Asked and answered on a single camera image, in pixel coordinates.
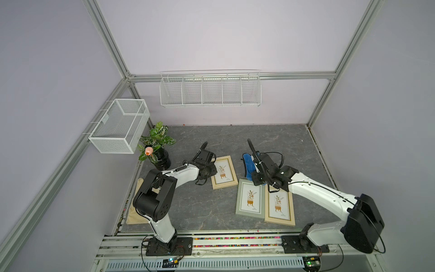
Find blue microfibre cloth black trim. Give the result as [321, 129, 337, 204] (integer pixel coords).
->
[242, 153, 258, 181]

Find beige picture frame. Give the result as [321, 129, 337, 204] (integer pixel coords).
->
[211, 156, 239, 190]

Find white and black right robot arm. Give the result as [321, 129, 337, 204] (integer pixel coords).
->
[242, 152, 385, 254]

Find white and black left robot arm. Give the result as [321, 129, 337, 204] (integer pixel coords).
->
[133, 147, 217, 247]

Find black glossy plant vase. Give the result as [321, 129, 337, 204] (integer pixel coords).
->
[152, 147, 171, 171]

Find green artificial plant pink flower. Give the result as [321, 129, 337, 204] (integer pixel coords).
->
[138, 122, 176, 164]

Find right electronics board green led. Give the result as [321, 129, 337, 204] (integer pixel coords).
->
[302, 256, 321, 271]

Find electronics board green led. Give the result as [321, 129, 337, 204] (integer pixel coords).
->
[302, 256, 321, 271]
[162, 258, 179, 268]

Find left electronics board green led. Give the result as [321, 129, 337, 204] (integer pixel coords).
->
[162, 258, 179, 268]

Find green-grey picture frame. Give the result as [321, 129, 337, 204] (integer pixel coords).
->
[235, 179, 265, 219]

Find light wood picture frame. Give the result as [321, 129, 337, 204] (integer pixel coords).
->
[265, 190, 296, 227]

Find long white wire shelf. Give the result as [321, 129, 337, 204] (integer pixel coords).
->
[159, 70, 262, 107]

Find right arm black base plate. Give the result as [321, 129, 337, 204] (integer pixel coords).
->
[281, 235, 330, 256]

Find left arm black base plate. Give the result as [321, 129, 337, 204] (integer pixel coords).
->
[145, 237, 193, 256]

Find white wire basket left wall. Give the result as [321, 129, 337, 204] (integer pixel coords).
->
[88, 99, 150, 154]

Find white vented cable duct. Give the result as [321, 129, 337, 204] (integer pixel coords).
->
[104, 256, 305, 272]

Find aluminium mounting rail front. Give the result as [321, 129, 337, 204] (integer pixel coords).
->
[96, 231, 378, 261]

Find aluminium cage frame profiles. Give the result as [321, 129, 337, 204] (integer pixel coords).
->
[1, 1, 383, 272]

